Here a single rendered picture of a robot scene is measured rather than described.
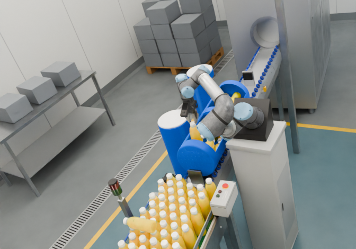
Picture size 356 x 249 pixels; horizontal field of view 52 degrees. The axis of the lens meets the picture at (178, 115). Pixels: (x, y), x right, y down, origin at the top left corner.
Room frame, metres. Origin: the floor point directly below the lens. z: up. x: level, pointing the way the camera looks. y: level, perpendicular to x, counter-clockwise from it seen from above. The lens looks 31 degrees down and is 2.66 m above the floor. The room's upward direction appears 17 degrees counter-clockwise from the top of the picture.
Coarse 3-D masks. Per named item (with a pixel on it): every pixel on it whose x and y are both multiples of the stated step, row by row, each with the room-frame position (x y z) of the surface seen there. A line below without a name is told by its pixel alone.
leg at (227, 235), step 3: (225, 231) 1.93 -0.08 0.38; (228, 231) 1.93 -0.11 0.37; (225, 234) 1.93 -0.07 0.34; (228, 234) 1.92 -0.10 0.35; (225, 237) 1.94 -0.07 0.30; (228, 237) 1.92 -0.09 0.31; (225, 240) 1.94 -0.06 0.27; (228, 240) 1.93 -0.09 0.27; (231, 240) 1.93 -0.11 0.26; (228, 243) 1.93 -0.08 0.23; (231, 243) 1.92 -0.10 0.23; (228, 246) 1.93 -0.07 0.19; (231, 246) 1.92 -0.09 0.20
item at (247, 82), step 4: (244, 72) 3.05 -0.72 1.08; (248, 72) 3.02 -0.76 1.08; (252, 72) 3.01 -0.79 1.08; (244, 76) 3.03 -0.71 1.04; (248, 76) 3.01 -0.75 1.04; (252, 76) 3.01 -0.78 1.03; (244, 80) 3.05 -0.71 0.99; (248, 80) 3.03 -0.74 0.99; (252, 80) 3.01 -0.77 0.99; (244, 84) 3.06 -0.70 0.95; (248, 84) 3.04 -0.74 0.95; (252, 84) 3.01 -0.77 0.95
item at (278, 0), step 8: (280, 0) 2.94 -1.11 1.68; (280, 8) 2.95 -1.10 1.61; (280, 16) 2.95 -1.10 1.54; (280, 24) 2.96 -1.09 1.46; (280, 32) 2.96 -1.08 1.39; (280, 40) 2.97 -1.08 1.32; (288, 48) 2.98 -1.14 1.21; (288, 56) 2.95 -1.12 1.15; (288, 64) 2.94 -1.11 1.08; (288, 72) 2.95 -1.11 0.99; (288, 80) 2.95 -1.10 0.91; (288, 88) 2.96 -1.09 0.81; (288, 96) 2.96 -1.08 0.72; (288, 104) 2.97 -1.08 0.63; (296, 120) 2.97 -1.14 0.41; (296, 128) 2.94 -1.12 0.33; (296, 136) 2.94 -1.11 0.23; (296, 144) 2.95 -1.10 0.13; (296, 152) 2.95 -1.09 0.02
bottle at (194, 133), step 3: (195, 126) 2.05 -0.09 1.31; (192, 129) 2.05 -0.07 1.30; (195, 129) 2.04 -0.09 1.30; (192, 132) 2.04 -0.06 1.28; (195, 132) 2.04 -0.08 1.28; (198, 132) 2.04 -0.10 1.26; (192, 135) 2.04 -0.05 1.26; (195, 135) 2.04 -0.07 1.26; (198, 135) 2.04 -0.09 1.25; (192, 138) 2.05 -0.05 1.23; (195, 138) 2.04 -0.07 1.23; (198, 138) 2.04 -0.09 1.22
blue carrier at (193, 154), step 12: (228, 84) 2.64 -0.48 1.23; (240, 84) 2.62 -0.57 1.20; (192, 144) 1.98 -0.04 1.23; (204, 144) 1.97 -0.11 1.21; (180, 156) 2.03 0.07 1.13; (192, 156) 1.98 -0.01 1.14; (204, 156) 1.93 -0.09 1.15; (216, 156) 1.93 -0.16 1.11; (192, 168) 2.00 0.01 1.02; (204, 168) 1.94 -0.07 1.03
